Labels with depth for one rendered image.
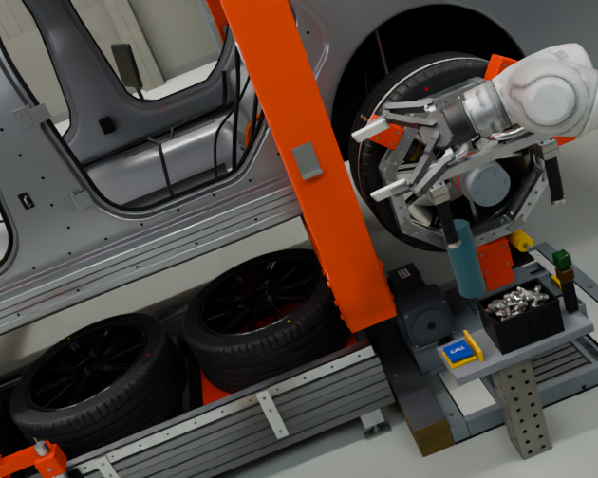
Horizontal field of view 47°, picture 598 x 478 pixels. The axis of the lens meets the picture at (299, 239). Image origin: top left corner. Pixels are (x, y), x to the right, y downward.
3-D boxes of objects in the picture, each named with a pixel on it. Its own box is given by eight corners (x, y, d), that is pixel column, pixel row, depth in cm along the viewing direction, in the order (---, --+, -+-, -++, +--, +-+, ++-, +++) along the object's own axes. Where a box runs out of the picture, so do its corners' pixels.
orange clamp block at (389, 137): (397, 123, 216) (373, 113, 213) (405, 130, 209) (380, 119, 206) (387, 144, 218) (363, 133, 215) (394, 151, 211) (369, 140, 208)
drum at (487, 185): (488, 175, 228) (478, 137, 222) (516, 198, 209) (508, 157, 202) (448, 192, 228) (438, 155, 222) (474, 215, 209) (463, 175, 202)
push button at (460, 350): (465, 344, 209) (463, 339, 208) (475, 357, 203) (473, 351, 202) (444, 353, 209) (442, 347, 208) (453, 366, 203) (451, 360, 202)
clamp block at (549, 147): (545, 146, 205) (541, 130, 203) (560, 155, 197) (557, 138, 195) (529, 152, 205) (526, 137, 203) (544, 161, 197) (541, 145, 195)
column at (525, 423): (537, 428, 231) (513, 332, 213) (551, 449, 222) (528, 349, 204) (510, 439, 231) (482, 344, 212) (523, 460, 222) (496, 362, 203)
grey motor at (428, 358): (431, 310, 294) (409, 243, 279) (470, 366, 256) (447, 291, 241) (392, 326, 294) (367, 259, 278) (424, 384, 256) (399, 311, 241)
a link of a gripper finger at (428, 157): (440, 138, 127) (447, 140, 126) (410, 191, 126) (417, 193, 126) (434, 129, 123) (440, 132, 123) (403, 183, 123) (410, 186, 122)
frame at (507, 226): (554, 205, 237) (524, 55, 213) (564, 212, 231) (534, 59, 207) (408, 265, 236) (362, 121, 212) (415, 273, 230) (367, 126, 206)
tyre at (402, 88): (486, 240, 267) (549, 72, 244) (513, 266, 246) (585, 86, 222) (327, 212, 251) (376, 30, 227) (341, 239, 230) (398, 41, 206)
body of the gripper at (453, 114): (457, 88, 122) (409, 112, 125) (473, 127, 118) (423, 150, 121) (468, 107, 128) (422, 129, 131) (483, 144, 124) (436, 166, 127)
